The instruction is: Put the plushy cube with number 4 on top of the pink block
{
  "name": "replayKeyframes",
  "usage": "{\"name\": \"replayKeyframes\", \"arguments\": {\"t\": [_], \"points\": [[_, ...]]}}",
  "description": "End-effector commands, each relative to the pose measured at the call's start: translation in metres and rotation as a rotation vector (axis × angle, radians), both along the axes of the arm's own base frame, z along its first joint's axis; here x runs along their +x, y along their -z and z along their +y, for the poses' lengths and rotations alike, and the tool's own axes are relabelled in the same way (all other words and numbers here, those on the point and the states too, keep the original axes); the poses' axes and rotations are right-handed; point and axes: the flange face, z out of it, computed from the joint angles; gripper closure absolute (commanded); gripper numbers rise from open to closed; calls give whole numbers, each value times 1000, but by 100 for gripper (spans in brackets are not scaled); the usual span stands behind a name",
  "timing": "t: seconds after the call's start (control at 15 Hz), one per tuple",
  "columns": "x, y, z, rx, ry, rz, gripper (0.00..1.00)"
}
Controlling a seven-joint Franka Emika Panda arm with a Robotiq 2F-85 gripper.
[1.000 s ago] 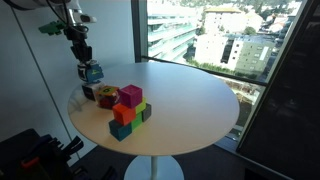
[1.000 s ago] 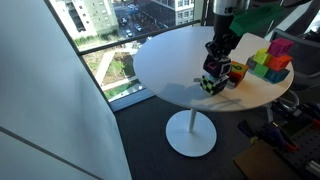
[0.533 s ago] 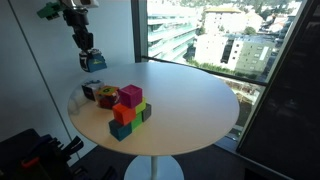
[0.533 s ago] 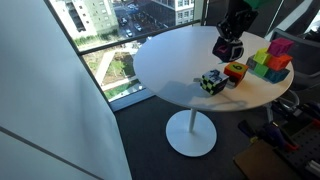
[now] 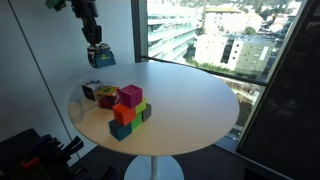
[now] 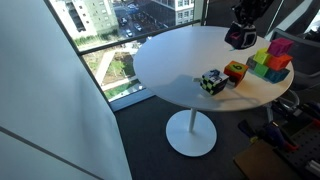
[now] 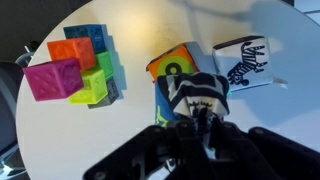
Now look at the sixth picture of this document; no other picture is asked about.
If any yellow-green block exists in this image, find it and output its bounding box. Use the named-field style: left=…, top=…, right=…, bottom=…
left=253, top=47, right=271, bottom=66

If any red black clamp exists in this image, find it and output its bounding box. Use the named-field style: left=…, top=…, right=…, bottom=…
left=298, top=101, right=320, bottom=128

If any orange block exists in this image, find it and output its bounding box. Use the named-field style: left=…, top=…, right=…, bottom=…
left=265, top=54, right=293, bottom=72

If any brown board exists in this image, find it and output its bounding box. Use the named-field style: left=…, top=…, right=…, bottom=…
left=233, top=139, right=301, bottom=180

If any navy plush cube number 4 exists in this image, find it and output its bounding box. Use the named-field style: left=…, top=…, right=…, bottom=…
left=224, top=20, right=258, bottom=51

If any green block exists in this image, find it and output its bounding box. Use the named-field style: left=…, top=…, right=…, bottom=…
left=253, top=63, right=270, bottom=79

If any white table pedestal base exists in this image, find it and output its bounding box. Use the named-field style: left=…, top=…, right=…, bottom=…
left=165, top=108, right=218, bottom=158

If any orange plush cube number 6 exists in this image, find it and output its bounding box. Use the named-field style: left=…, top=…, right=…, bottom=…
left=223, top=60, right=250, bottom=88

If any blue block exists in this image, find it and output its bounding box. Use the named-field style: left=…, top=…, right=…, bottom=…
left=264, top=68, right=291, bottom=85

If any grey office chair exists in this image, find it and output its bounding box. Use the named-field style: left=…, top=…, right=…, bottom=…
left=264, top=28, right=320, bottom=92

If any blue clamp with orange tips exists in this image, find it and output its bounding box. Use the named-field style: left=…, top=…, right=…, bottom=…
left=237, top=119, right=300, bottom=153

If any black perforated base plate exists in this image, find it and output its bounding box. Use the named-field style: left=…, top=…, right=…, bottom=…
left=273, top=122, right=320, bottom=180

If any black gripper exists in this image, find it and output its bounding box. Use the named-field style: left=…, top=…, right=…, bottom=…
left=232, top=0, right=275, bottom=28

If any pink block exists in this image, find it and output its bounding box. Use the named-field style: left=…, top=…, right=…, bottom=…
left=266, top=37, right=295, bottom=58

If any black green checkered plush cube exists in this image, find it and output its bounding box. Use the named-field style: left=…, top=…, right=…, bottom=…
left=192, top=68, right=230, bottom=97

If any dark window frame bar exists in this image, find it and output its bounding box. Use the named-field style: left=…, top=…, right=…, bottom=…
left=43, top=0, right=209, bottom=113

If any grey block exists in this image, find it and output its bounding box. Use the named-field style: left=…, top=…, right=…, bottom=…
left=245, top=55, right=258, bottom=72

